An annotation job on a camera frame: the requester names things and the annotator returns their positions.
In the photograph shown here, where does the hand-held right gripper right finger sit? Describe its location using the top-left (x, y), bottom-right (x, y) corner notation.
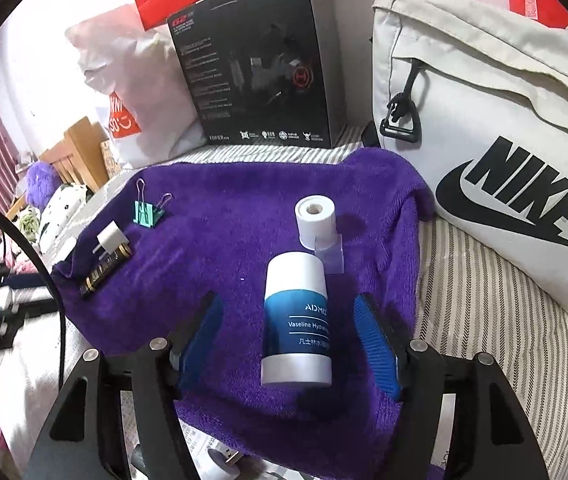
top-left (353, 292), bottom-right (550, 480)

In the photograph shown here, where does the green binder clip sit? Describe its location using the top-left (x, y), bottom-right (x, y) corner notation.
top-left (132, 178), bottom-right (175, 227)

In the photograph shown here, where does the grey waist bag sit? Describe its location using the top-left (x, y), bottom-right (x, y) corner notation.
top-left (370, 0), bottom-right (568, 321)

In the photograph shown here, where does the white plastic shopping bag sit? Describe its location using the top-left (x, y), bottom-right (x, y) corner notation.
top-left (64, 4), bottom-right (209, 170)

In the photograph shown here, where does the purple plush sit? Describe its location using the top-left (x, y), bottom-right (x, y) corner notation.
top-left (24, 160), bottom-right (60, 208)

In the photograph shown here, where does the patterned book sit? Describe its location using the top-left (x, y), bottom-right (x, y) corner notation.
top-left (100, 137), bottom-right (117, 178)

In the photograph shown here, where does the white tape roll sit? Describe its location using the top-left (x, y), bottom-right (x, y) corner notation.
top-left (295, 196), bottom-right (337, 251)

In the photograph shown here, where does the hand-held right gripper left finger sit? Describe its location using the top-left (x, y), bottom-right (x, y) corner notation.
top-left (26, 290), bottom-right (225, 480)

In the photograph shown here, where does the clear plastic piece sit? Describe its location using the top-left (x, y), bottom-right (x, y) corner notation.
top-left (314, 234), bottom-right (345, 275)

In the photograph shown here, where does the white charger plug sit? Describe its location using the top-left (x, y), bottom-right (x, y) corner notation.
top-left (94, 224), bottom-right (127, 257)

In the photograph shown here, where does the black headphone box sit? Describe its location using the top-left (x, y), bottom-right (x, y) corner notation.
top-left (166, 0), bottom-right (341, 150)

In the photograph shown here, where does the purple towel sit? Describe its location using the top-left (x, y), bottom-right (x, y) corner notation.
top-left (52, 147), bottom-right (437, 480)

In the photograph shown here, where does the blue white lotion bottle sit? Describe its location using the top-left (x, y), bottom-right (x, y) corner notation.
top-left (260, 252), bottom-right (333, 388)

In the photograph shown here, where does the floral pillow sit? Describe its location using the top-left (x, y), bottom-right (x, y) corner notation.
top-left (38, 182), bottom-right (89, 256)

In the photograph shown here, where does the black gold tube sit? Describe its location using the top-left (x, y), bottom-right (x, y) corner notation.
top-left (78, 245), bottom-right (132, 301)

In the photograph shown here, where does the newspaper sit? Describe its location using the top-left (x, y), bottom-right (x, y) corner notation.
top-left (179, 422), bottom-right (245, 480)

